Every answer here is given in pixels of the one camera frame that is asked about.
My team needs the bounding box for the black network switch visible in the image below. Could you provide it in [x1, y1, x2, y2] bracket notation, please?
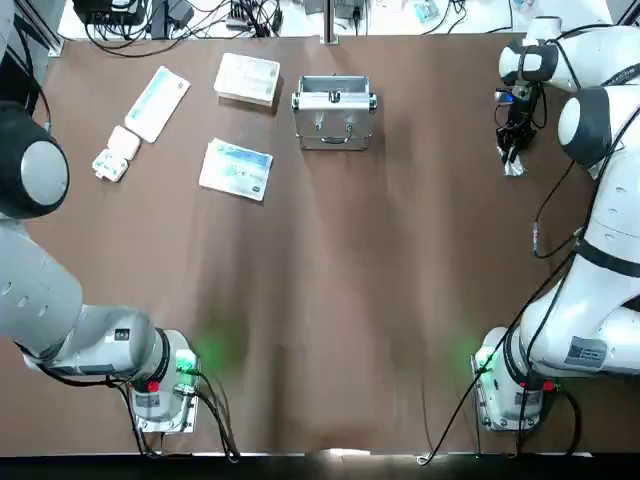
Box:
[73, 0, 147, 27]

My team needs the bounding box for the teal printed packet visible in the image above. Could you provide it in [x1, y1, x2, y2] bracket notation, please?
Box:
[413, 0, 444, 25]

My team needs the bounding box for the aluminium frame post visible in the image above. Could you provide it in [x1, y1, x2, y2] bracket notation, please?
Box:
[321, 0, 341, 46]
[0, 0, 67, 57]

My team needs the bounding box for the black cable with metal plug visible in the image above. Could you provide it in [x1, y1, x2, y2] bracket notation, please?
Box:
[530, 112, 626, 260]

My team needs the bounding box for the wide blue-white flat packet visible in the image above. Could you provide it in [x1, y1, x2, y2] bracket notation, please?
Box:
[198, 137, 275, 203]

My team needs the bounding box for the clear bag white bandage roll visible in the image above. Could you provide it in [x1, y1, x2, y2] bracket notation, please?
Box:
[501, 144, 527, 178]

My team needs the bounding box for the white partition tray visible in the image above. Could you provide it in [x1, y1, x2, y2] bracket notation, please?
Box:
[213, 51, 282, 109]

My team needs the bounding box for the black plug adapter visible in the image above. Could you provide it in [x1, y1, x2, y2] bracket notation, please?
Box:
[167, 0, 196, 25]

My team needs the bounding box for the aluminium first-aid case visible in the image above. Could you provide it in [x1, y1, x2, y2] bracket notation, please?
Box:
[290, 74, 379, 152]

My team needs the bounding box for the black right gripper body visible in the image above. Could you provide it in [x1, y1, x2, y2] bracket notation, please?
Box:
[504, 93, 545, 136]

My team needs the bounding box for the long blue-white flat packet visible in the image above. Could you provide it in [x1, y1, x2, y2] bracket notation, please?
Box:
[123, 65, 192, 145]

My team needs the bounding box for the open white plastic pill box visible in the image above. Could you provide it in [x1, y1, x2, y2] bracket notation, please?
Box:
[90, 124, 142, 184]

